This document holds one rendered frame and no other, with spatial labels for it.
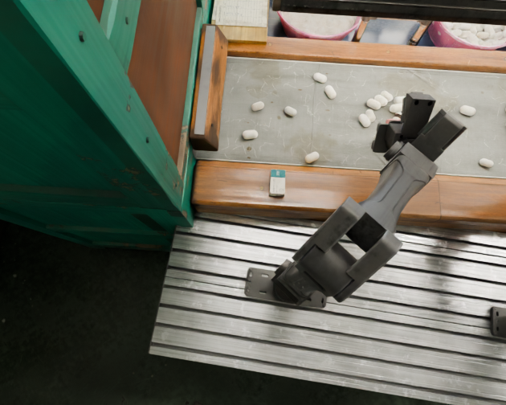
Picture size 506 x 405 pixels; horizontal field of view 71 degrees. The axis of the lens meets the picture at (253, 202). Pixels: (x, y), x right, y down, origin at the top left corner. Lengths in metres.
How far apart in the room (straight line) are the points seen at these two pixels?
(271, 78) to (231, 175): 0.30
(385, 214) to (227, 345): 0.54
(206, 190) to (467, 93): 0.73
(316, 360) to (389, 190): 0.50
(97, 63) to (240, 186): 0.53
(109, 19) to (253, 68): 0.64
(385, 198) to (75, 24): 0.41
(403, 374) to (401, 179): 0.53
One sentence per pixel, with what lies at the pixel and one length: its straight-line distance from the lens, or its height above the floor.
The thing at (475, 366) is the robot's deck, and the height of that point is 0.67.
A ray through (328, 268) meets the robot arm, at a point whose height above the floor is 1.08.
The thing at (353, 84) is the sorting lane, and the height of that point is 0.74.
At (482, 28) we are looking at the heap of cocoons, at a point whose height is 0.73.
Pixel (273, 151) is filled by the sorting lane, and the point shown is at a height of 0.74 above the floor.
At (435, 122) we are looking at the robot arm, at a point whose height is 0.99.
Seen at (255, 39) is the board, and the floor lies 0.78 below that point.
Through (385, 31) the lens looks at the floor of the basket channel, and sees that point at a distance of 1.25.
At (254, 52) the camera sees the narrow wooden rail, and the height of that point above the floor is 0.76.
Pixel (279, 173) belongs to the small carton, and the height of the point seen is 0.79.
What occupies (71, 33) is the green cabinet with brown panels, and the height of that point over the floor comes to 1.33.
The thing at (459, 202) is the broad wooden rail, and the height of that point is 0.76.
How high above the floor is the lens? 1.56
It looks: 75 degrees down
